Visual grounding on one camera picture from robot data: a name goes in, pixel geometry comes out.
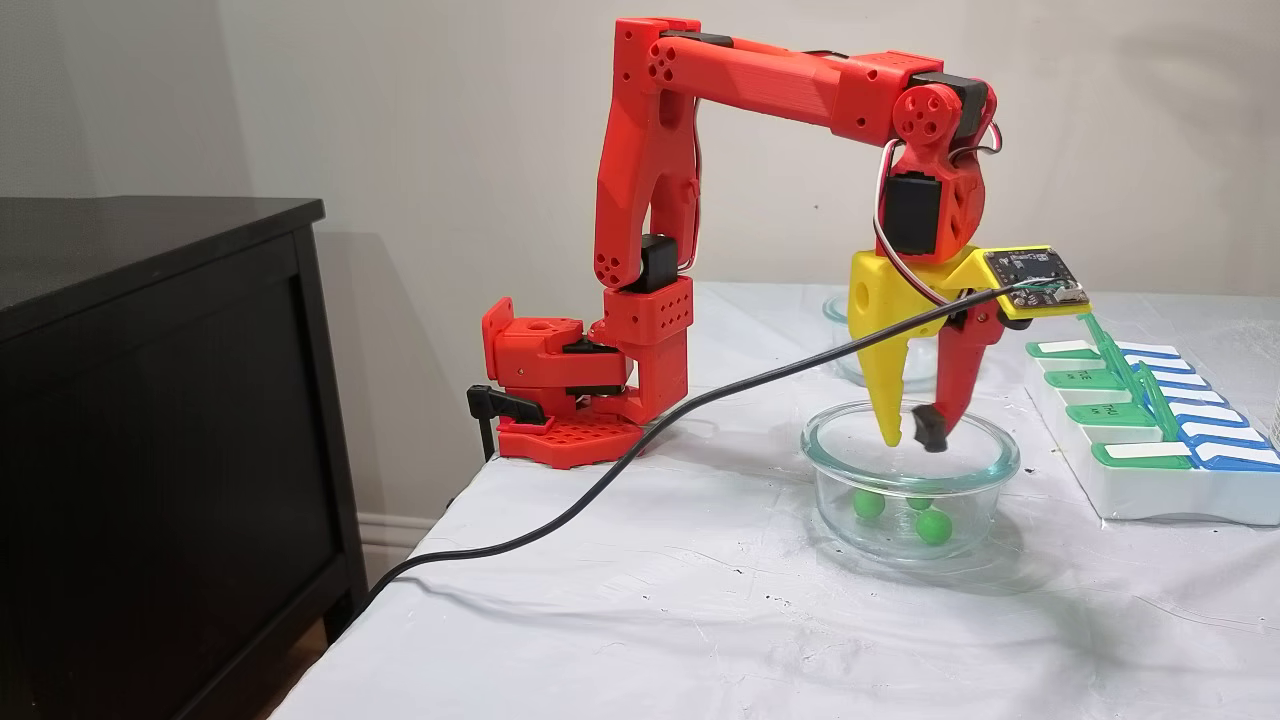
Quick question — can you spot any black table clamp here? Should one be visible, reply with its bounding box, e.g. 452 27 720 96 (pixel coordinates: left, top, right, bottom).
467 385 549 463

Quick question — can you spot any white baseboard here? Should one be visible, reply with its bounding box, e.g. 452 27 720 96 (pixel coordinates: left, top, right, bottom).
357 512 448 586

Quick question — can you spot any white red servo wire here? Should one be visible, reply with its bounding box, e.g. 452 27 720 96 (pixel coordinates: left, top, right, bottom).
873 120 1003 306

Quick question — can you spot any glass bowl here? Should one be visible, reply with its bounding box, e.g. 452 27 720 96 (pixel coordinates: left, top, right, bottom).
822 293 991 393
800 400 1022 563

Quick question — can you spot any black circuit board camera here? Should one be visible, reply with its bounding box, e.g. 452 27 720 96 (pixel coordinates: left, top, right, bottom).
983 245 1091 321

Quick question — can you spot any weekly pill organizer box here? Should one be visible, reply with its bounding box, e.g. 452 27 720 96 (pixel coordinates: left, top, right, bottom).
1025 312 1280 528

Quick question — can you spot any black camera cable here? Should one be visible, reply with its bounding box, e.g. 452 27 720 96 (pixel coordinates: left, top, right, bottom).
365 285 1061 611

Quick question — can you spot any white tablecloth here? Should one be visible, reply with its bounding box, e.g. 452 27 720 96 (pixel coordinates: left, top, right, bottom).
270 282 1280 720

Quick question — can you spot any black cabinet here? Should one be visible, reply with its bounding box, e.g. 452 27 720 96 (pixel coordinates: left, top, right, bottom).
0 197 369 720

